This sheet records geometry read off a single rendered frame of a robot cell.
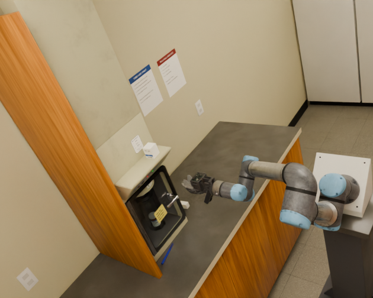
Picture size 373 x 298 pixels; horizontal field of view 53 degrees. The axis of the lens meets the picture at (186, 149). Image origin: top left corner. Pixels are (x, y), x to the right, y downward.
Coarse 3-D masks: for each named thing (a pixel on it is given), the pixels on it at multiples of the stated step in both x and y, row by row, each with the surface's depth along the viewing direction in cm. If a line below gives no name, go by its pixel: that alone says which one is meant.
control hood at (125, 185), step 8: (160, 152) 185; (168, 152) 185; (144, 160) 183; (152, 160) 181; (160, 160) 182; (136, 168) 180; (144, 168) 178; (152, 168) 177; (128, 176) 176; (136, 176) 174; (144, 176) 174; (120, 184) 172; (128, 184) 170; (136, 184) 170; (120, 192) 175; (128, 192) 170
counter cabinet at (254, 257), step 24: (264, 192) 238; (264, 216) 242; (240, 240) 220; (264, 240) 245; (288, 240) 278; (216, 264) 202; (240, 264) 223; (264, 264) 250; (216, 288) 205; (240, 288) 227; (264, 288) 254
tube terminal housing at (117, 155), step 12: (132, 120) 179; (120, 132) 174; (132, 132) 180; (144, 132) 186; (108, 144) 169; (120, 144) 175; (144, 144) 187; (108, 156) 170; (120, 156) 176; (132, 156) 182; (108, 168) 171; (120, 168) 176; (180, 228) 218; (168, 240) 210
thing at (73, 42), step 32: (0, 0) 134; (32, 0) 135; (64, 0) 145; (32, 32) 136; (64, 32) 146; (96, 32) 158; (64, 64) 148; (96, 64) 159; (96, 96) 161; (128, 96) 176; (96, 128) 163
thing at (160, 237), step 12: (156, 180) 195; (168, 180) 202; (144, 192) 189; (156, 192) 196; (168, 192) 203; (132, 204) 184; (144, 204) 190; (156, 204) 197; (180, 204) 212; (144, 216) 191; (168, 216) 206; (180, 216) 214; (144, 228) 192; (156, 228) 199; (168, 228) 207; (156, 240) 201
